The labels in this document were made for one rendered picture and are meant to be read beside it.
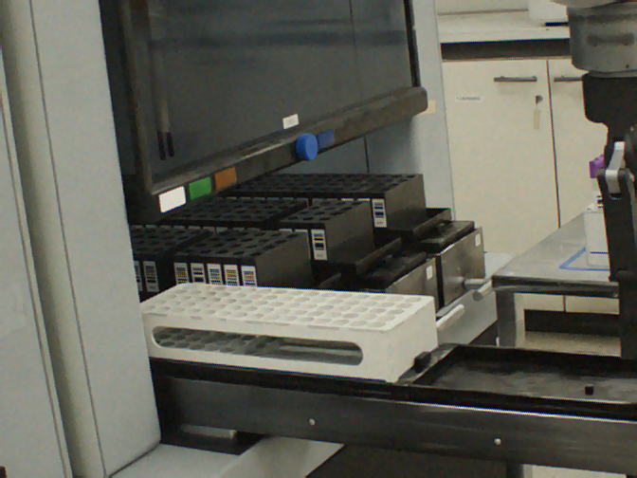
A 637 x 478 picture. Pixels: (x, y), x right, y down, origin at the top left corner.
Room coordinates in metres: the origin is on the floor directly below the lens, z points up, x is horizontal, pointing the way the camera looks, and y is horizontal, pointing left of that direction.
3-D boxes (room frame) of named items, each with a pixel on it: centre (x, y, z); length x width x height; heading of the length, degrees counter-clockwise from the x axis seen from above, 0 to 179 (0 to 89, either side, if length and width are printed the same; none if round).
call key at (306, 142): (1.38, 0.00, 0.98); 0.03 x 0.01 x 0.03; 148
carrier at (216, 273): (1.38, 0.08, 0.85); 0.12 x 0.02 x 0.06; 148
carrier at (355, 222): (1.48, -0.04, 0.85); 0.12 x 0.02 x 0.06; 148
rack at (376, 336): (1.17, 0.04, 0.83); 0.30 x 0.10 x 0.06; 58
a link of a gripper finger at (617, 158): (0.93, -0.24, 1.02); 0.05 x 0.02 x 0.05; 148
